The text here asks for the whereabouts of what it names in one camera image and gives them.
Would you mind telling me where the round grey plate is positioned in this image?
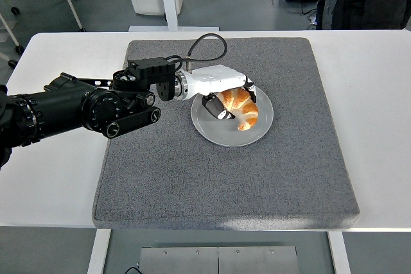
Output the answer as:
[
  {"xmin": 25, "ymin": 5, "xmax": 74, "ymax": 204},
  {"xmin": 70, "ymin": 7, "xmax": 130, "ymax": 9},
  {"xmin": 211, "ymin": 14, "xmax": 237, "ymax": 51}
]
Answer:
[{"xmin": 191, "ymin": 86, "xmax": 274, "ymax": 147}]

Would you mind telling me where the grey speckled mat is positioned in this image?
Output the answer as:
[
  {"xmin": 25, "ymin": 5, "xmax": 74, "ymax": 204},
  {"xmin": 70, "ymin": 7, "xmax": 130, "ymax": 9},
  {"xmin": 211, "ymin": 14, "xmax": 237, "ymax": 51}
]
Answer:
[{"xmin": 92, "ymin": 37, "xmax": 360, "ymax": 232}]

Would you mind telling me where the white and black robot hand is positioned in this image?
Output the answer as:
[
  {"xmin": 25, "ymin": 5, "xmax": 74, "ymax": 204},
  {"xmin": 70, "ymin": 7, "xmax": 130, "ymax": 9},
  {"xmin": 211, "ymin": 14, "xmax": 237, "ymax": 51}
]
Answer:
[{"xmin": 183, "ymin": 65, "xmax": 258, "ymax": 122}]

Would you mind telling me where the white table leg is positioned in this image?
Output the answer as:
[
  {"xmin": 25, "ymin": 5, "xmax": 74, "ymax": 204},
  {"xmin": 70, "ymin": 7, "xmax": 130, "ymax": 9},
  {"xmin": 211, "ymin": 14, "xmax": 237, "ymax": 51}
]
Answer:
[
  {"xmin": 327, "ymin": 231, "xmax": 351, "ymax": 274},
  {"xmin": 87, "ymin": 228, "xmax": 112, "ymax": 274}
]

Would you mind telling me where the golden croissant bread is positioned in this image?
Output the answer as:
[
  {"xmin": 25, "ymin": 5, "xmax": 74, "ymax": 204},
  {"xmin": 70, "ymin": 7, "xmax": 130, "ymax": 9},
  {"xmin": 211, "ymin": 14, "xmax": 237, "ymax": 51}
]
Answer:
[{"xmin": 218, "ymin": 87, "xmax": 259, "ymax": 132}]

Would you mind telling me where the grey metal plate with screws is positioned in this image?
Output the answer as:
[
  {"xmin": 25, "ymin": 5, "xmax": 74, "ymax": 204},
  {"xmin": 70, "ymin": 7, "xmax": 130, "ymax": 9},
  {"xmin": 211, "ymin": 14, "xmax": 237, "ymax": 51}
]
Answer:
[{"xmin": 138, "ymin": 245, "xmax": 300, "ymax": 274}]

